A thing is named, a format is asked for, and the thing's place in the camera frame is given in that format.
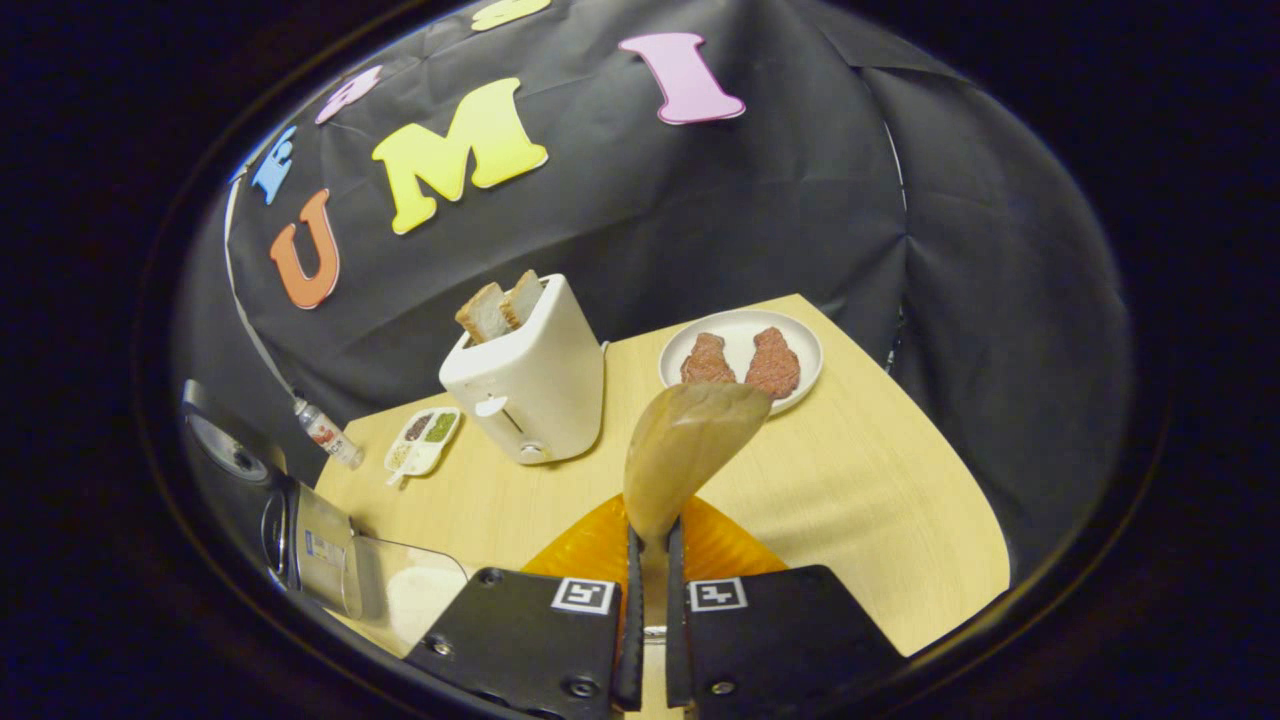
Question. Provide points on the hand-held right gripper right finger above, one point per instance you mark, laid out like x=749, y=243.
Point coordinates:
x=770, y=640

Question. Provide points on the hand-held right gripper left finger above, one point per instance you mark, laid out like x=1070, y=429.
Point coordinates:
x=530, y=640

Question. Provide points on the clear container of rice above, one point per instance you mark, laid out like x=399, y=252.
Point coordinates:
x=415, y=595

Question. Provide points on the wooden spoon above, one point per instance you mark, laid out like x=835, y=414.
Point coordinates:
x=685, y=450

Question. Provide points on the black rice cooker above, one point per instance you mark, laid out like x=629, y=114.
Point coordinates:
x=230, y=450

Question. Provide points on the white divided condiment tray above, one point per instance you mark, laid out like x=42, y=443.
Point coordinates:
x=425, y=440

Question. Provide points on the white toaster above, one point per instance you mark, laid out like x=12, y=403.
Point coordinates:
x=535, y=390

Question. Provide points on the brown meat piece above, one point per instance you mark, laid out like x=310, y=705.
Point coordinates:
x=773, y=365
x=708, y=360

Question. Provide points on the small clear bottle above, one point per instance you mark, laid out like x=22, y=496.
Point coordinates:
x=328, y=433

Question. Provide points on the white round plate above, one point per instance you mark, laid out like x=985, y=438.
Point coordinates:
x=740, y=325

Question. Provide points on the toast slice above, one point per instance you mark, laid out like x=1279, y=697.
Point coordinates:
x=522, y=298
x=485, y=315

